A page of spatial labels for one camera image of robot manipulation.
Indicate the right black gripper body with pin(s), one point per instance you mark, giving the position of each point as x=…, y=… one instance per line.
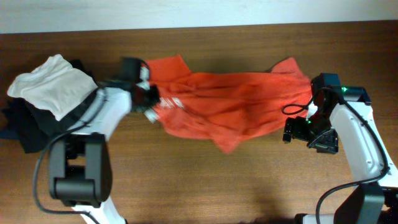
x=318, y=136

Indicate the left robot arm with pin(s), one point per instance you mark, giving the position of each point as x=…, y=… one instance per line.
x=80, y=173

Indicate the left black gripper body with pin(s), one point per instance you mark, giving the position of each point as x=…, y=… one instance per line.
x=152, y=98

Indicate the orange t-shirt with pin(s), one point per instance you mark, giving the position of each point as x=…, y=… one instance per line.
x=226, y=108

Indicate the white folded shirt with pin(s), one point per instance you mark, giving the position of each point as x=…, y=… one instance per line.
x=54, y=86

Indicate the black folded clothes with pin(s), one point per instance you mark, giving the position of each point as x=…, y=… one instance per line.
x=34, y=127

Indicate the navy folded garment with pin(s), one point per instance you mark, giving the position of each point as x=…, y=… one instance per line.
x=8, y=134

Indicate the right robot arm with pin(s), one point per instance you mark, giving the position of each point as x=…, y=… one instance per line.
x=342, y=115

